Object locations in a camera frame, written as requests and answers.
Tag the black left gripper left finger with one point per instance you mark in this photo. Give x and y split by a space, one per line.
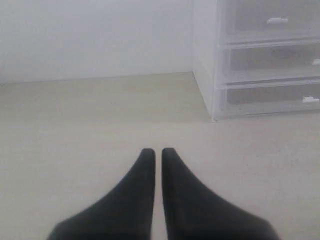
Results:
125 213

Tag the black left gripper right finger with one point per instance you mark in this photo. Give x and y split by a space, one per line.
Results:
194 212

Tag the clear bottom wide drawer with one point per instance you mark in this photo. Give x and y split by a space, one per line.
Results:
268 98

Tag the clear wide drawer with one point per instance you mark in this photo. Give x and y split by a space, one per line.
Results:
268 98
270 62

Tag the white plastic drawer cabinet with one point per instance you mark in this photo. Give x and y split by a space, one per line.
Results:
208 45

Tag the clear middle wide drawer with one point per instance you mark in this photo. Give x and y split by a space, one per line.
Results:
270 62

